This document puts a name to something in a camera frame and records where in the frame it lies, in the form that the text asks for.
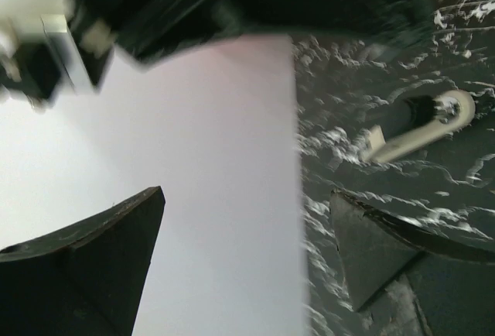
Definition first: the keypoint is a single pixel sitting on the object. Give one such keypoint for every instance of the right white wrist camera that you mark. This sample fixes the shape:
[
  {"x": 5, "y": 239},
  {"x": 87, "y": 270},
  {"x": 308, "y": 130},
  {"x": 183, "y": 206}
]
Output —
[{"x": 50, "y": 47}]

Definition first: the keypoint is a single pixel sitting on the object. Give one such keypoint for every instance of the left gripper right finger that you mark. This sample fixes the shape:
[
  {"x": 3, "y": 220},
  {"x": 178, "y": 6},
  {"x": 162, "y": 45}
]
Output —
[{"x": 404, "y": 280}]

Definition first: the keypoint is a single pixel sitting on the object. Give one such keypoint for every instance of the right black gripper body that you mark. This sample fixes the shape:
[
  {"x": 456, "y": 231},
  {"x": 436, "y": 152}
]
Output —
[{"x": 149, "y": 30}]

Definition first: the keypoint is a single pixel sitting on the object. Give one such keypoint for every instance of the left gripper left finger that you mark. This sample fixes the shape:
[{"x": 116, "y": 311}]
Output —
[{"x": 86, "y": 278}]

